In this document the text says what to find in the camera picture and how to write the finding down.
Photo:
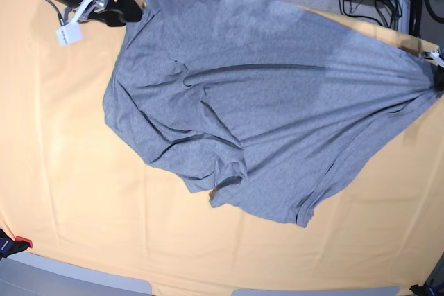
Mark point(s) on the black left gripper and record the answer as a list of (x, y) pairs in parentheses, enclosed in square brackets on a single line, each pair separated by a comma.
[(436, 56)]

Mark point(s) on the red and black clamp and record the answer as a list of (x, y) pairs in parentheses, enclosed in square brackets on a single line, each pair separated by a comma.
[(10, 246)]

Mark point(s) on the grey t-shirt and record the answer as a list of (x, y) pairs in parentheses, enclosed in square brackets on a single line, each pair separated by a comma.
[(268, 106)]

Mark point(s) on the yellow table cloth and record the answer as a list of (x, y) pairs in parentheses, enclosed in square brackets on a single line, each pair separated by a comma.
[(83, 197)]

